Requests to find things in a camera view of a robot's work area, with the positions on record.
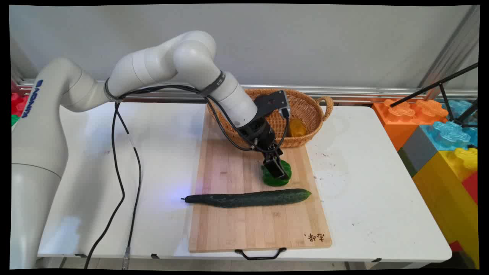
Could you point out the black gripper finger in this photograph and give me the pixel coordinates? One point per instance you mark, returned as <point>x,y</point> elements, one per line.
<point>278,152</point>
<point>277,168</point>

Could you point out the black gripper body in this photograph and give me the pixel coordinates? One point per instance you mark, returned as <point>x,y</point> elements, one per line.
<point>260,131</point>

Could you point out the yellow plastic toy fruit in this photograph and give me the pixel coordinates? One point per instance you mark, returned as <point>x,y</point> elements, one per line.
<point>297,128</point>

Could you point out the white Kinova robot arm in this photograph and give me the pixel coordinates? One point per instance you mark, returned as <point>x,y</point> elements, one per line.
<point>38,152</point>

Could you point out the green toy bell pepper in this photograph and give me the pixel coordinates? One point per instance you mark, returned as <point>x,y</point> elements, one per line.
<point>272,181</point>

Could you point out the dark green cucumber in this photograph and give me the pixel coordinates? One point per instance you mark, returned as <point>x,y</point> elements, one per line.
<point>248,198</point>

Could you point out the woven wicker basket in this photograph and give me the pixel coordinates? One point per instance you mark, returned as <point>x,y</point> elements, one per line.
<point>307,107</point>

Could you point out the wooden cutting board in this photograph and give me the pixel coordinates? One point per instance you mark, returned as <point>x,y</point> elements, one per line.
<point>237,229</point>

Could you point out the orange toy building block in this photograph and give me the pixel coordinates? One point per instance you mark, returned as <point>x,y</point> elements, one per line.
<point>393,126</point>

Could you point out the grey toy building block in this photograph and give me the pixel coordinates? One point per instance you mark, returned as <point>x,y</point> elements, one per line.
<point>418,151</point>

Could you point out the yellow toy building block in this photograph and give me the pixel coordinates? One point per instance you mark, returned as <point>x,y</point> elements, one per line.
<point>443,198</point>

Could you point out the blue toy building block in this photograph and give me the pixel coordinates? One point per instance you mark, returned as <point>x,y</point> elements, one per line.
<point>447,135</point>

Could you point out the black tripod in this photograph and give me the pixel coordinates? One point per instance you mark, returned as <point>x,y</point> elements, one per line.
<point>445,91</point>

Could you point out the red toy building block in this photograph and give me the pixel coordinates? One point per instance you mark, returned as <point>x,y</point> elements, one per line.
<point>471,187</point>

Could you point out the green toy building block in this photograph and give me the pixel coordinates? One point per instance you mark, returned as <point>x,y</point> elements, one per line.
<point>14,120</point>

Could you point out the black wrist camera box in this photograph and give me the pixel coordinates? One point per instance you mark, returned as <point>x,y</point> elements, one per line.
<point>272,102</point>

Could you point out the aluminium rail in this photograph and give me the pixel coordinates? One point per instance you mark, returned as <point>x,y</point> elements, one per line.
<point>363,91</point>

